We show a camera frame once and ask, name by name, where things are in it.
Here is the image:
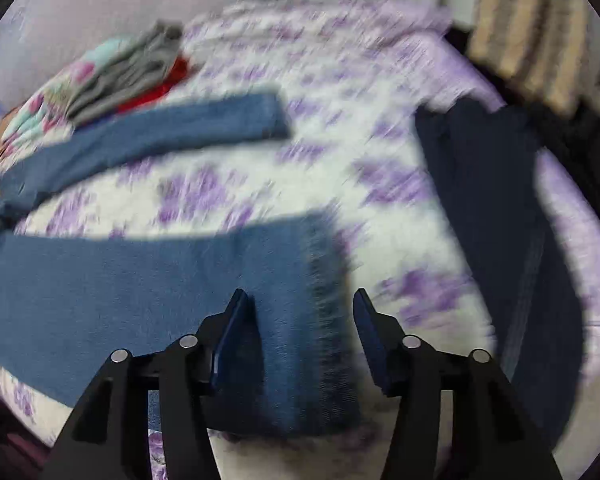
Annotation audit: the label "blue denim jeans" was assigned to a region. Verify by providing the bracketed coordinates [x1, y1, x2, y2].
[0, 92, 360, 437]

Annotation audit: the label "dark navy pants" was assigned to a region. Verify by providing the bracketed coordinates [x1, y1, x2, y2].
[414, 96, 584, 446]

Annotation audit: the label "floral teal pink blanket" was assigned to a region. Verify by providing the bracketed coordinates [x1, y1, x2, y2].
[2, 37, 132, 145]

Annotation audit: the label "grey folded garment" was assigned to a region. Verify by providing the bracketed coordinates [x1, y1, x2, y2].
[65, 21, 183, 127]

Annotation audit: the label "red blue folded garment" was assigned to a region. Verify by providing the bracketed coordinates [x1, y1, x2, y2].
[116, 56, 189, 114]

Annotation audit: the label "purple floral bed sheet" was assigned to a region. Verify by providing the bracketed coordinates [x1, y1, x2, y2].
[0, 0, 600, 479]

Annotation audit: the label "beige brick-pattern curtain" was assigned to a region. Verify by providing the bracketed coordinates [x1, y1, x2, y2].
[468, 0, 591, 117]

